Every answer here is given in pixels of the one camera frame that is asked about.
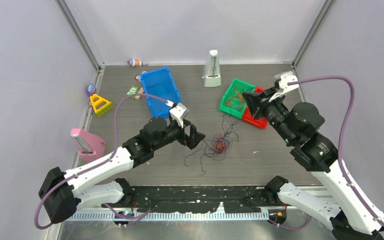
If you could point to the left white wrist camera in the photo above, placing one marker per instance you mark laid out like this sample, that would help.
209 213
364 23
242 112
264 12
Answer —
177 112

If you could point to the white metronome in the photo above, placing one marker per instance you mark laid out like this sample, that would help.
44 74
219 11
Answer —
211 73

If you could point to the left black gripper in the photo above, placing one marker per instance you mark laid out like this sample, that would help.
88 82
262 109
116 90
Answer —
195 136

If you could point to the small figurine toy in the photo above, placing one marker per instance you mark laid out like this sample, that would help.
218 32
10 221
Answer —
134 62

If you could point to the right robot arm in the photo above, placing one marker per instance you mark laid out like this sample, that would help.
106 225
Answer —
351 216

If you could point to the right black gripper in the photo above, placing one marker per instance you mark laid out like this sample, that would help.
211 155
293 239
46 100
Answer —
255 100

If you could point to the yellow triangle toy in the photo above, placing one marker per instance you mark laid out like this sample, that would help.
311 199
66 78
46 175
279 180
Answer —
99 104

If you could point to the small round toy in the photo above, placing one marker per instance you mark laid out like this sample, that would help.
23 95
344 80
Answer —
138 77

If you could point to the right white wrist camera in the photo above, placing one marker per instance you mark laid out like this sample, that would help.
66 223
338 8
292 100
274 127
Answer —
284 83

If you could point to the green plastic bin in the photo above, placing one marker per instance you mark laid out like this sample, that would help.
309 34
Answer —
232 100

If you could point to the green toy block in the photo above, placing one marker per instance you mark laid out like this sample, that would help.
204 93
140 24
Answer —
133 91

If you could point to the wooden block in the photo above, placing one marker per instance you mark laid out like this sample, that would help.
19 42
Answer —
139 93

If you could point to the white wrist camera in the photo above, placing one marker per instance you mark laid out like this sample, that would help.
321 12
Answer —
284 83
177 112

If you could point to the red plastic bin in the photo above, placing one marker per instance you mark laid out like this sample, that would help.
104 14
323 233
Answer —
247 117

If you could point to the pink stand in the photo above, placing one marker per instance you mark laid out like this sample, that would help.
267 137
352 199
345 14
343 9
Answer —
90 147

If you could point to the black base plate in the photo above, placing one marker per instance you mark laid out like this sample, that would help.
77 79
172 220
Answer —
200 199

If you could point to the blue plastic bin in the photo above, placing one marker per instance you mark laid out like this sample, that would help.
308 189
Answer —
160 83

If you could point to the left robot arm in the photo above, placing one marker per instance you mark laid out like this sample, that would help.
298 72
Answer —
62 193

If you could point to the purple round toy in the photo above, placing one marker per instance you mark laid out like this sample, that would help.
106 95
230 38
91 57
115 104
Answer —
91 89

